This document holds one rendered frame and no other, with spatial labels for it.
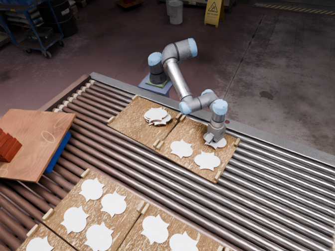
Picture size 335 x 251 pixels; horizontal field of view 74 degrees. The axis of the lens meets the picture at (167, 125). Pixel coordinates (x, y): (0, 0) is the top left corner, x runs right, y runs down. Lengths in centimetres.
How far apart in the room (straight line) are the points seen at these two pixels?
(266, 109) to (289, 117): 28
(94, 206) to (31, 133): 65
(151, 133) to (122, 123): 23
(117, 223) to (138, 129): 61
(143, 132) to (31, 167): 67
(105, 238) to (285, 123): 243
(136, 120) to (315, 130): 218
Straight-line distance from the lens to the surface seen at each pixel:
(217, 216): 123
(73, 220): 130
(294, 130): 299
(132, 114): 162
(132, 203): 125
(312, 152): 159
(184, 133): 146
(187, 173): 131
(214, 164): 132
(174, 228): 118
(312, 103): 342
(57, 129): 157
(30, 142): 158
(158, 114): 150
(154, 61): 180
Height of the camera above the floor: 207
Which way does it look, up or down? 48 degrees down
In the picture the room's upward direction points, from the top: 5 degrees counter-clockwise
